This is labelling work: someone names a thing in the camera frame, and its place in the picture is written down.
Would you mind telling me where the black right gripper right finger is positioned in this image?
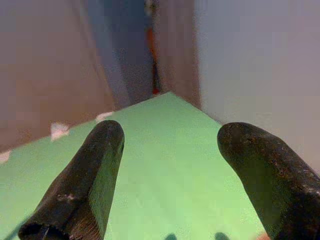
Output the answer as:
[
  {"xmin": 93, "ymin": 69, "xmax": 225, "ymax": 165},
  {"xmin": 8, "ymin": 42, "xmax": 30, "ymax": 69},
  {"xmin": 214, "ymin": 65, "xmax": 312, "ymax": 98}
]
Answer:
[{"xmin": 216, "ymin": 121, "xmax": 320, "ymax": 240}]

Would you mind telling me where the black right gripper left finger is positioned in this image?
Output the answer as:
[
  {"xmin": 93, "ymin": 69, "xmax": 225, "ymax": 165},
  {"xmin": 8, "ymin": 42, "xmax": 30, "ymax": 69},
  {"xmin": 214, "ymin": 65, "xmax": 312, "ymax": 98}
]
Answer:
[{"xmin": 17, "ymin": 119, "xmax": 125, "ymax": 240}]

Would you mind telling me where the white tape piece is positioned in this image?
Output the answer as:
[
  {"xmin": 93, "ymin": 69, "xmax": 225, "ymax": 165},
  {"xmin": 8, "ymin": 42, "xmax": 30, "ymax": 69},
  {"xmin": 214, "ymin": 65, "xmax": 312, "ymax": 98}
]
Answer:
[
  {"xmin": 0, "ymin": 149, "xmax": 13, "ymax": 165},
  {"xmin": 95, "ymin": 111, "xmax": 115, "ymax": 123},
  {"xmin": 49, "ymin": 121, "xmax": 70, "ymax": 142}
]

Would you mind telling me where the green-topped cardboard box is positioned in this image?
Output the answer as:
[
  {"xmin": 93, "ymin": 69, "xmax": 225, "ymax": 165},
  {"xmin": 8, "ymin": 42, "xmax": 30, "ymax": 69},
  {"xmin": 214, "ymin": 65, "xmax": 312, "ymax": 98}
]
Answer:
[{"xmin": 0, "ymin": 91, "xmax": 267, "ymax": 240}]

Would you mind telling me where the dark brown wooden furniture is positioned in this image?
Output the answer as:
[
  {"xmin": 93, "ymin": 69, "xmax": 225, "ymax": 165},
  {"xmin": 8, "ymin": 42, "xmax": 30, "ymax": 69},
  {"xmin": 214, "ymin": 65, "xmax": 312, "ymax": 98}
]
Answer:
[{"xmin": 0, "ymin": 0, "xmax": 202, "ymax": 153}]

